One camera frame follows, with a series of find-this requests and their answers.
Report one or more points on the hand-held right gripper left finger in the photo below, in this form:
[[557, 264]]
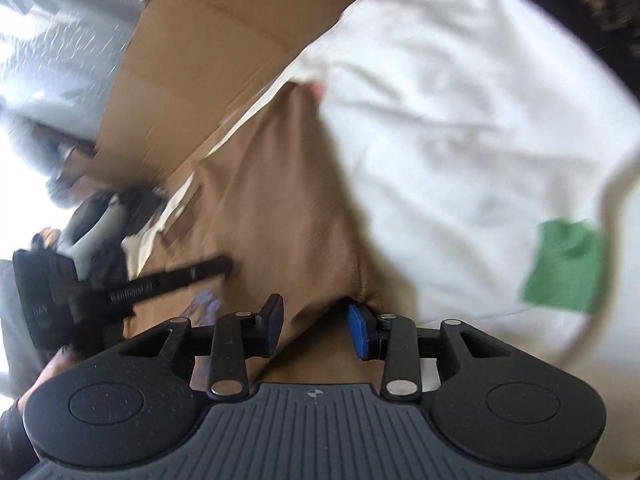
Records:
[[274, 322]]

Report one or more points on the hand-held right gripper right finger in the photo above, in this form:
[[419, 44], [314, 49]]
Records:
[[357, 330]]

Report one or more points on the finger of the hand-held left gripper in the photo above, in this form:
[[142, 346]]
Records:
[[200, 269]]

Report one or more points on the brown printed t-shirt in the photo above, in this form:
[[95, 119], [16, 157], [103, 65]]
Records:
[[280, 200]]

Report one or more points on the person's left forearm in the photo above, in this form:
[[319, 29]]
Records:
[[40, 385]]

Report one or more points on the person's left hand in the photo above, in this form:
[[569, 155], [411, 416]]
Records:
[[47, 240]]

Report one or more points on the cardboard sheet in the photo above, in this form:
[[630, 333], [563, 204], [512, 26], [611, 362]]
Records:
[[210, 60]]

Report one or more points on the white printed blanket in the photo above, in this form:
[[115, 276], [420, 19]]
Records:
[[450, 135]]

